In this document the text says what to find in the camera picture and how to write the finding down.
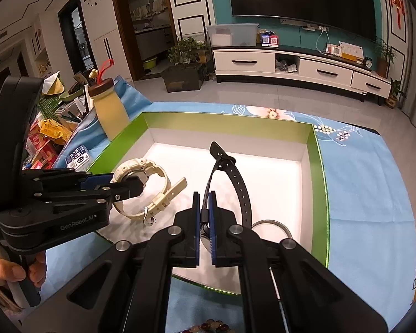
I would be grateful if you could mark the small white device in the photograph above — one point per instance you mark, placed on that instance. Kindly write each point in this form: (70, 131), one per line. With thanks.
(332, 48)

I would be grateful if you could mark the small alarm clock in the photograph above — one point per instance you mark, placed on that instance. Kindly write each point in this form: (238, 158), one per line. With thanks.
(368, 63)

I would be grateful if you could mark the blue code stand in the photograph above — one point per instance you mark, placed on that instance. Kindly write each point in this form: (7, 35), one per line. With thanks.
(266, 41)

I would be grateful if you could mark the silver bangle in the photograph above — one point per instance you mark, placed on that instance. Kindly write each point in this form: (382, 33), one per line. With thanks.
(270, 221)

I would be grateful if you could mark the yellow flat box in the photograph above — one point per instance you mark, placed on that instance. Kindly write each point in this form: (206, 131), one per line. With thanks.
(352, 51)

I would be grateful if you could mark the potted plant in brown pot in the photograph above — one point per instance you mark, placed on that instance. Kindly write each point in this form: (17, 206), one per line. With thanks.
(383, 62)

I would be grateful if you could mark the small potted floor plant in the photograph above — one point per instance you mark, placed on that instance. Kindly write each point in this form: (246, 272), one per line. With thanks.
(395, 93)

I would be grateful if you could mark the cluster of green houseplants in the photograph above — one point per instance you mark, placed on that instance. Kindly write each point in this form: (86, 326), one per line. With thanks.
(187, 50)

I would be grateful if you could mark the person's left hand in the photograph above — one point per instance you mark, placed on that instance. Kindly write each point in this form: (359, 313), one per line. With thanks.
(3, 270)

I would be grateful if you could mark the black wrist watch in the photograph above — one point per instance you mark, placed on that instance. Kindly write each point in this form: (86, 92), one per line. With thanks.
(241, 190)

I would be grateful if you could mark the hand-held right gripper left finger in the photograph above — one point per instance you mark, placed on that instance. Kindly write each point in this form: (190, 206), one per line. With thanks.
(196, 222)

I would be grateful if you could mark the blue floral tablecloth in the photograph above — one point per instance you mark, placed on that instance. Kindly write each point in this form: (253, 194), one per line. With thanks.
(360, 197)

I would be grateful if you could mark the small blue white pack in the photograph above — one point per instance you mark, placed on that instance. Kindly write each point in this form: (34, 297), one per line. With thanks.
(78, 158)

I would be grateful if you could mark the translucent plastic storage box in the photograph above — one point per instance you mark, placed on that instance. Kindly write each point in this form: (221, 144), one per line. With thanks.
(232, 34)

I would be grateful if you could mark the green bowl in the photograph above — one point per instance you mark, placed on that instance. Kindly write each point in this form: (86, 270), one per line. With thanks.
(71, 94)

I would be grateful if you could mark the red snack box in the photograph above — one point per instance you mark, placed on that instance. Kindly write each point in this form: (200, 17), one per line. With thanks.
(43, 152)

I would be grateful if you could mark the red code stand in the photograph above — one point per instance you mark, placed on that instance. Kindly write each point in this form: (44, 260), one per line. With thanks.
(274, 41)

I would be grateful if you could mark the white tv cabinet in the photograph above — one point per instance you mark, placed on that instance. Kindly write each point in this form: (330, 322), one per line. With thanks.
(253, 62)

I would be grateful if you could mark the yellow bottle with brown lid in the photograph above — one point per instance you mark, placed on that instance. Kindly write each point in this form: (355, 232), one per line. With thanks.
(111, 114)

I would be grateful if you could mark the white power strip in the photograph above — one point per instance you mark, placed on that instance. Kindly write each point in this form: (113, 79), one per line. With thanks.
(313, 27)

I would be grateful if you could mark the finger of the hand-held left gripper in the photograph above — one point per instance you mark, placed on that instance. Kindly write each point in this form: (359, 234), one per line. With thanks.
(126, 188)
(95, 181)

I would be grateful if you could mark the green cardboard box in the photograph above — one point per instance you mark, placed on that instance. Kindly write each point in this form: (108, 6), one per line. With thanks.
(228, 125)

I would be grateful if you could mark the yellow snack bag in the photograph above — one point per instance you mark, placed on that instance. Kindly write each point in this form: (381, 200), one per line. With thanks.
(55, 131)

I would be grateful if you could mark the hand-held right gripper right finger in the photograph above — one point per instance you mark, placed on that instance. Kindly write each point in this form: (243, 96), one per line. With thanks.
(213, 229)

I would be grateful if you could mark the green plastic basin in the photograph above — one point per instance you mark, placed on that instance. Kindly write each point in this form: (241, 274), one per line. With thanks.
(150, 63)

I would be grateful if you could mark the dark plant crate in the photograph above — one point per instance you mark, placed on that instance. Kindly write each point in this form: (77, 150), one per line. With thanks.
(182, 78)

